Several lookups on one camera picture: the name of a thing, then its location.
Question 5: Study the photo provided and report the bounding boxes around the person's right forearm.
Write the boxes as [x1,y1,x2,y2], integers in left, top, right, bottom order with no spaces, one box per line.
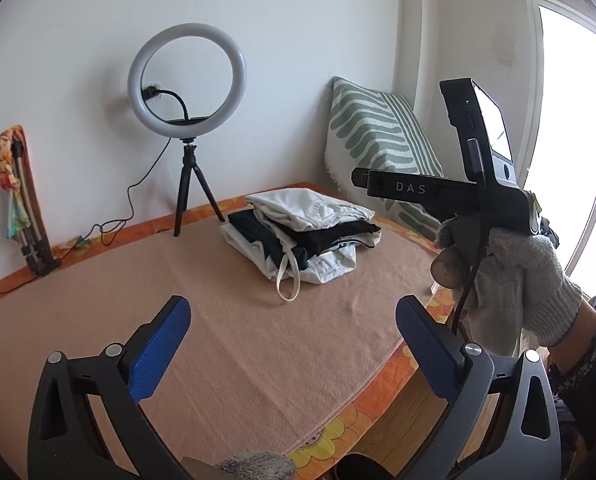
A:
[543,289,596,480]

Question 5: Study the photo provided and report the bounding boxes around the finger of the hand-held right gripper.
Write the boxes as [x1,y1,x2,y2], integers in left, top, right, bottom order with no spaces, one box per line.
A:
[351,167,394,199]

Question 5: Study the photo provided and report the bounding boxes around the dark green garment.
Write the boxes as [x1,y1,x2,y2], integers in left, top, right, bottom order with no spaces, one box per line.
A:
[227,209,310,272]

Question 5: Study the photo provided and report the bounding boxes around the person's right hand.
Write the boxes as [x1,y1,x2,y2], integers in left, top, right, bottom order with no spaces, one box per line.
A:
[430,210,584,357]

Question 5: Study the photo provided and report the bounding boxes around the window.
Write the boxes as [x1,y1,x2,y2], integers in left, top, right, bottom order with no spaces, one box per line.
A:
[524,0,596,281]

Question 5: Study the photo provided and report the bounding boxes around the white ring light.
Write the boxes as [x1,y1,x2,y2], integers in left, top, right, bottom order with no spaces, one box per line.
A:
[127,22,248,141]

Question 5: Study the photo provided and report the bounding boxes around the black mini tripod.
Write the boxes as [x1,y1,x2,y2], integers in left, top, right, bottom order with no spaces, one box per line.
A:
[173,137,227,238]

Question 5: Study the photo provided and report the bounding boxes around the colourful patterned cloth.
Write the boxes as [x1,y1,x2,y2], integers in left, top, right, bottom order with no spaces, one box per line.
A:
[0,128,33,241]

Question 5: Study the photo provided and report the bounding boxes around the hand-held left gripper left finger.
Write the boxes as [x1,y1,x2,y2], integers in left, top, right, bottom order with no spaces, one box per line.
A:
[26,295,194,480]

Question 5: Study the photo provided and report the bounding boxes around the folded metal stand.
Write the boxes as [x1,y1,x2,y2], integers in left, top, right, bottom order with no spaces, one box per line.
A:
[9,125,63,277]

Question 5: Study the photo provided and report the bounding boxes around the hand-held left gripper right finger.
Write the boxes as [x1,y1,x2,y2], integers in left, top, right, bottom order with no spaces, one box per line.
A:
[395,295,563,480]

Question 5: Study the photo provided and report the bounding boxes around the person's left hand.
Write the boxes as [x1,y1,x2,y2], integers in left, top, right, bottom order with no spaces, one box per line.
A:
[214,451,298,480]

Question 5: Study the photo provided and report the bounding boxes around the white garment with strap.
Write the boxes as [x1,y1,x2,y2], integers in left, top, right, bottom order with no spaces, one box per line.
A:
[221,224,359,303]

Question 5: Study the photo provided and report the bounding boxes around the green striped white cushion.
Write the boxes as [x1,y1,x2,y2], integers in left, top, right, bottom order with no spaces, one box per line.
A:
[323,76,447,235]

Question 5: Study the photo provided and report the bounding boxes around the thin black light cable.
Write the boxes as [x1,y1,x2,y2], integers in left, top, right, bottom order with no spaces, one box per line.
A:
[0,135,173,311]

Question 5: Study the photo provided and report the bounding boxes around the black garment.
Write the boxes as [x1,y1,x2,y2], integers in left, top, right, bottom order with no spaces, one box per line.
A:
[273,220,382,256]

